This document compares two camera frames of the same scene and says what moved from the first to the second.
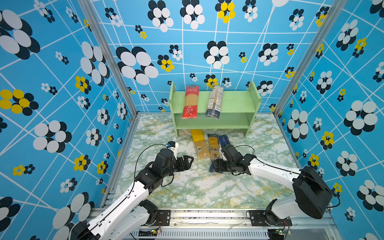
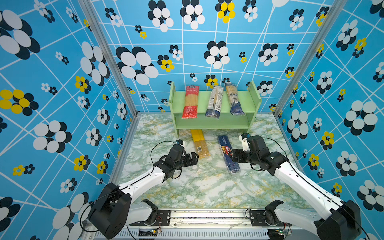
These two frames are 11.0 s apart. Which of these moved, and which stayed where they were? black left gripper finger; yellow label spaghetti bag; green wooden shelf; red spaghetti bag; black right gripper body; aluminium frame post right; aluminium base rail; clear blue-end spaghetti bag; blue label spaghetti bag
Moved: black right gripper body; clear blue-end spaghetti bag; black left gripper finger
Stayed: aluminium base rail; yellow label spaghetti bag; red spaghetti bag; aluminium frame post right; green wooden shelf; blue label spaghetti bag
